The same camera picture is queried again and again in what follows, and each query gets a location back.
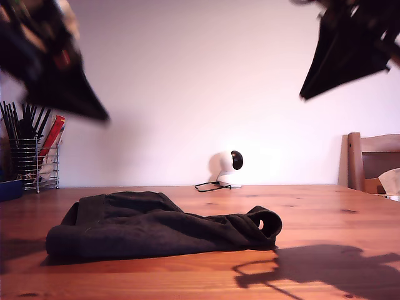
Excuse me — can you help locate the grey underwear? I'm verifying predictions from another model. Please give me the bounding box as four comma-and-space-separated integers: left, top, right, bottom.
46, 191, 283, 259

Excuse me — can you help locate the red packet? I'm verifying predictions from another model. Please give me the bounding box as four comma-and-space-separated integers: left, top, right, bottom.
39, 114, 67, 158

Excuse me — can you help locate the white paper packet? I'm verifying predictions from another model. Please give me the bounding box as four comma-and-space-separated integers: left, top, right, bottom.
39, 148, 59, 182

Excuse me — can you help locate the wooden chair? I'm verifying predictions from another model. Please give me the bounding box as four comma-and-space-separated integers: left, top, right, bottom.
337, 131, 400, 194

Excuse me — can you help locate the blue box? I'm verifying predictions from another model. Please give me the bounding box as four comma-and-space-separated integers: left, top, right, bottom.
0, 179, 24, 203

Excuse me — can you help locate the white tissue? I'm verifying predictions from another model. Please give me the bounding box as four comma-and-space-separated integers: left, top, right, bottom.
377, 167, 400, 201

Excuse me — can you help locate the wire utensil holder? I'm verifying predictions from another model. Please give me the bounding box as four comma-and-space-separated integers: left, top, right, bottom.
8, 137, 60, 192

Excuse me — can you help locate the black security camera cable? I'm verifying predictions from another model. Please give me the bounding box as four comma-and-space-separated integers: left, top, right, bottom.
194, 181, 233, 192

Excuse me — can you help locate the white security camera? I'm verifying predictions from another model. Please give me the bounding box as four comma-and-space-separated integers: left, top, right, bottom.
208, 149, 245, 188

